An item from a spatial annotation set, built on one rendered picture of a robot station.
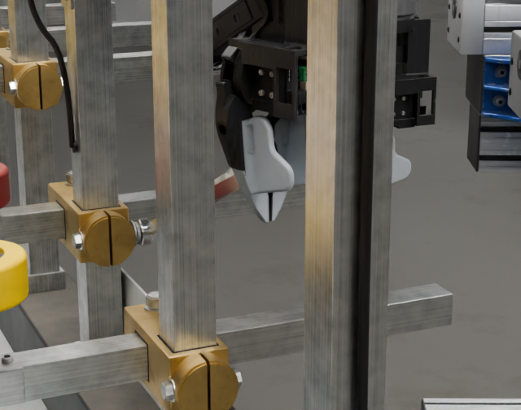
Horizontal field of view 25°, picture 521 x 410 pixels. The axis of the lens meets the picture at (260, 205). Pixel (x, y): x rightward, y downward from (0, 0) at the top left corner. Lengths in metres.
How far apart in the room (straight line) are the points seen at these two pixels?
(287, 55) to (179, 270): 0.18
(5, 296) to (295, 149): 0.26
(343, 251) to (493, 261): 3.02
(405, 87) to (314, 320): 0.63
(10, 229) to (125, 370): 0.26
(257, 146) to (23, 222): 0.32
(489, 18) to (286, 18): 0.92
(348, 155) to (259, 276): 2.84
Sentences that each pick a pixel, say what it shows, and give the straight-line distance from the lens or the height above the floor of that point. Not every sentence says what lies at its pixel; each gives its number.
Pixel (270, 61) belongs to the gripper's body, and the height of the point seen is 1.04.
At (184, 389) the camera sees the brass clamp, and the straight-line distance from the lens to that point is 0.90.
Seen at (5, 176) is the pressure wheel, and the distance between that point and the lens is 1.13.
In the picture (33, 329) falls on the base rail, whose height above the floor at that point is 0.70.
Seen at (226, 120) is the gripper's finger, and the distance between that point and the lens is 0.91.
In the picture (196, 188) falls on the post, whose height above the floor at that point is 0.95.
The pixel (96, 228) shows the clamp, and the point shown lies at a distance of 1.10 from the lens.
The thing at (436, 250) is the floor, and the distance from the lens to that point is 3.72.
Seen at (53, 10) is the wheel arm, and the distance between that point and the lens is 1.90.
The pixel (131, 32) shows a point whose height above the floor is 0.95.
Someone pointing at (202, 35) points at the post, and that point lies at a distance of 0.86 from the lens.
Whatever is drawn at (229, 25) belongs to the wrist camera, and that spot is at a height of 1.06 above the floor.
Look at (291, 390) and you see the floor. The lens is 2.76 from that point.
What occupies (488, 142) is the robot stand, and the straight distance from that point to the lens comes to 1.82.
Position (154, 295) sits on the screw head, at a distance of 0.99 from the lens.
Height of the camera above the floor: 1.20
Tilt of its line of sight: 17 degrees down
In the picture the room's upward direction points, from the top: straight up
